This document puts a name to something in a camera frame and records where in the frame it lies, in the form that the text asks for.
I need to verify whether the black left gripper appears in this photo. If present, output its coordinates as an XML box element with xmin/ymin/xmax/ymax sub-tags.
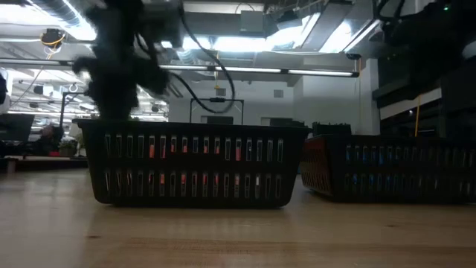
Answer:
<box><xmin>72</xmin><ymin>36</ymin><xmax>168</xmax><ymax>121</ymax></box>

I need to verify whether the orange plastic mesh basket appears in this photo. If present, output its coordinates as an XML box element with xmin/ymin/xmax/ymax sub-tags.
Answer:
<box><xmin>148</xmin><ymin>135</ymin><xmax>242</xmax><ymax>187</ymax></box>

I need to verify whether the black plastic mesh basket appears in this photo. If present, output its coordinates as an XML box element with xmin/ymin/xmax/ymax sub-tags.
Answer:
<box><xmin>72</xmin><ymin>118</ymin><xmax>312</xmax><ymax>208</ymax></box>
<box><xmin>300</xmin><ymin>133</ymin><xmax>476</xmax><ymax>205</ymax></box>

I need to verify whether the dark background monitor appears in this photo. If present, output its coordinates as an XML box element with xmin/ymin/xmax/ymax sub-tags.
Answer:
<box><xmin>0</xmin><ymin>113</ymin><xmax>35</xmax><ymax>142</ymax></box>

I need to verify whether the long light bar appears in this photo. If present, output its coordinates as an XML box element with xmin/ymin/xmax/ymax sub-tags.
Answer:
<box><xmin>0</xmin><ymin>58</ymin><xmax>360</xmax><ymax>78</ymax></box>

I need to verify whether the grey ceiling box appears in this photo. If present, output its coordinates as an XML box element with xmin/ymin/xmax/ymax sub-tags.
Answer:
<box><xmin>239</xmin><ymin>10</ymin><xmax>267</xmax><ymax>34</ymax></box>

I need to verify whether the black background box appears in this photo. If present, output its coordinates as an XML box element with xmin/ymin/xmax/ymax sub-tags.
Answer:
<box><xmin>312</xmin><ymin>121</ymin><xmax>353</xmax><ymax>137</ymax></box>
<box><xmin>262</xmin><ymin>117</ymin><xmax>306</xmax><ymax>129</ymax></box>

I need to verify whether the blue plastic mesh basket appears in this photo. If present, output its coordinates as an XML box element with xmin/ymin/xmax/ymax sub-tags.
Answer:
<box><xmin>344</xmin><ymin>144</ymin><xmax>386</xmax><ymax>187</ymax></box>

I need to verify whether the yellow ceiling cable reel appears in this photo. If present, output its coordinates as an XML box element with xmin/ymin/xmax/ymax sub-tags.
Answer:
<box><xmin>39</xmin><ymin>28</ymin><xmax>67</xmax><ymax>51</ymax></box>

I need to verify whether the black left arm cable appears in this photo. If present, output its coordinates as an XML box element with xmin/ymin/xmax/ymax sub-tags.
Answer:
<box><xmin>174</xmin><ymin>0</ymin><xmax>237</xmax><ymax>115</ymax></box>

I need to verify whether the yellow hanging cable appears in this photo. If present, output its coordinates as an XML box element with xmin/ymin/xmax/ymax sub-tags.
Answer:
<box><xmin>414</xmin><ymin>95</ymin><xmax>421</xmax><ymax>137</ymax></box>

